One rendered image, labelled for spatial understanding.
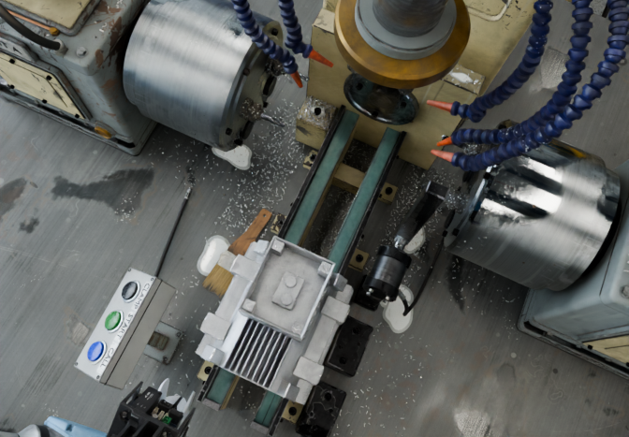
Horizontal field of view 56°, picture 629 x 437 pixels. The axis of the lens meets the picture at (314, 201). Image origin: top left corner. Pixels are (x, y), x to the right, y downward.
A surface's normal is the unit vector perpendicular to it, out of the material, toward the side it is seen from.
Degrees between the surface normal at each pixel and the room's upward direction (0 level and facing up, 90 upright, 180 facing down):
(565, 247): 39
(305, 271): 0
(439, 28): 0
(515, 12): 90
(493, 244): 62
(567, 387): 0
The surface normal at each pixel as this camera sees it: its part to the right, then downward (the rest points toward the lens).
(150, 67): -0.24, 0.36
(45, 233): 0.05, -0.31
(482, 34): -0.41, 0.86
